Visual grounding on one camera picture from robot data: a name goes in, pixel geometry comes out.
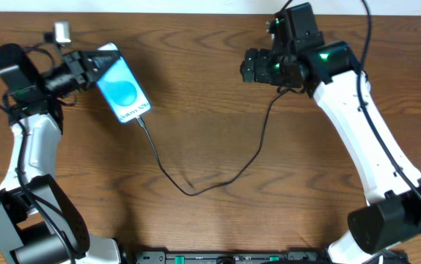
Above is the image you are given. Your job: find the blue Galaxy smartphone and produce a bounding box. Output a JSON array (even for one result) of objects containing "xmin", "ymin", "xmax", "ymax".
[{"xmin": 97, "ymin": 53, "xmax": 151, "ymax": 123}]

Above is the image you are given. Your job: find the black charger cable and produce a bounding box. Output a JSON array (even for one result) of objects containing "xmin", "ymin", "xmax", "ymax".
[{"xmin": 136, "ymin": 87, "xmax": 307, "ymax": 197}]

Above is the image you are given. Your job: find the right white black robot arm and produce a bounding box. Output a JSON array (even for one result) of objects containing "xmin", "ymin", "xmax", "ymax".
[{"xmin": 240, "ymin": 3, "xmax": 421, "ymax": 263}]

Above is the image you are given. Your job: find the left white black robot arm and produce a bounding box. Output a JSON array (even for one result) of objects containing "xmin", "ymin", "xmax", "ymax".
[{"xmin": 0, "ymin": 43, "xmax": 130, "ymax": 263}]

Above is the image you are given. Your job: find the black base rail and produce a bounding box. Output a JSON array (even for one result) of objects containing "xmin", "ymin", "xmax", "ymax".
[{"xmin": 135, "ymin": 251, "xmax": 332, "ymax": 264}]

